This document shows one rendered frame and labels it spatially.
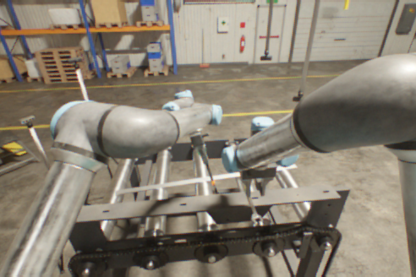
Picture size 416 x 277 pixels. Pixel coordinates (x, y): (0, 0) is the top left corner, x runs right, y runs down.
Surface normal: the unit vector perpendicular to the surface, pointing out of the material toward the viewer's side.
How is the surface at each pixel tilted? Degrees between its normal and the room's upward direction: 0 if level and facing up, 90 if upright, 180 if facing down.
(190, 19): 90
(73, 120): 39
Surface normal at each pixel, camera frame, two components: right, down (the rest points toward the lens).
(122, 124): 0.15, -0.25
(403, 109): -0.26, 0.23
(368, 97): -0.58, -0.05
